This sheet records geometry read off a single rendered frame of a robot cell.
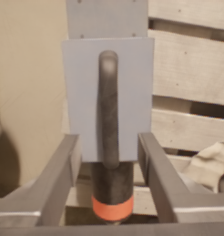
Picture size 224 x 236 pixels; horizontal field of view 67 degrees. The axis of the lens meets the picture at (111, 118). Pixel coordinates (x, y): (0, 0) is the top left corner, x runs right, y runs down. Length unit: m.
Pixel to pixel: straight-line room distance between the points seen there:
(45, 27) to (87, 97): 0.37
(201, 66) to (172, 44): 0.09
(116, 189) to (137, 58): 0.26
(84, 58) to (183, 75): 0.28
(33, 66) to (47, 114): 0.16
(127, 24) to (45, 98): 0.39
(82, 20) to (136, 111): 0.18
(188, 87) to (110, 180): 0.30
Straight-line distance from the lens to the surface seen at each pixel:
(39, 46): 0.61
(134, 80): 0.27
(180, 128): 0.50
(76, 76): 0.28
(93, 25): 0.33
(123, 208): 0.42
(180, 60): 0.47
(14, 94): 0.66
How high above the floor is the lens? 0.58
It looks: 73 degrees down
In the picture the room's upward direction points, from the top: 179 degrees clockwise
